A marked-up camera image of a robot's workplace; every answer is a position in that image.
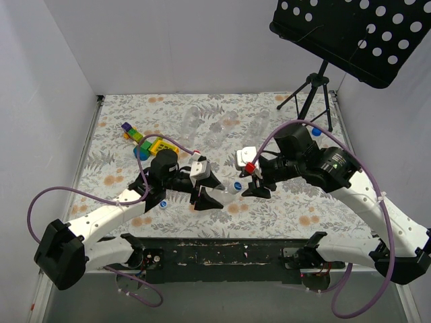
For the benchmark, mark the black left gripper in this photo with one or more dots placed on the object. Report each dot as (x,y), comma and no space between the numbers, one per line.
(196,188)

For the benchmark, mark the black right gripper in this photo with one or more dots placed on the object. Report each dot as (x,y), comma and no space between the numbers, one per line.
(255,180)

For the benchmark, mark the clear bottle blue label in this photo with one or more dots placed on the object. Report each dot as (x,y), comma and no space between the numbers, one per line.
(316,133)

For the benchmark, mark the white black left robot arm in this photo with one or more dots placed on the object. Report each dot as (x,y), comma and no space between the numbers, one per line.
(68,250)

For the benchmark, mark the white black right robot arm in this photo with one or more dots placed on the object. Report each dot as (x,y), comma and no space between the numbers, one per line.
(338,174)

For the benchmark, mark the yellow window toy block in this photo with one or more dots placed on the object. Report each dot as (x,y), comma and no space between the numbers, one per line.
(162,145)

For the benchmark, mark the green blue toy blocks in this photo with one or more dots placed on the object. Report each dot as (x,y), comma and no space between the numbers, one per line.
(142,152)

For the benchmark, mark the toy block car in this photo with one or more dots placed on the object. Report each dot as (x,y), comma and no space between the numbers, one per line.
(131,132)

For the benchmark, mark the black music stand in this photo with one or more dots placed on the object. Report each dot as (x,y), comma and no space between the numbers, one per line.
(369,40)

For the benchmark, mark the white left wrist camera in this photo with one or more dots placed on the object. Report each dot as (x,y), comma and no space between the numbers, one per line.
(200,170)

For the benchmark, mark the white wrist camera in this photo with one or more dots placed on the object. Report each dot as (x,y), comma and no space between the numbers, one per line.
(244,158)
(200,170)

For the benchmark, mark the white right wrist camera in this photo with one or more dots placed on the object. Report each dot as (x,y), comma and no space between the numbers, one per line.
(244,158)

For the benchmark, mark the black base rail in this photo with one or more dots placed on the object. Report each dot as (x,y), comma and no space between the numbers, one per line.
(214,260)

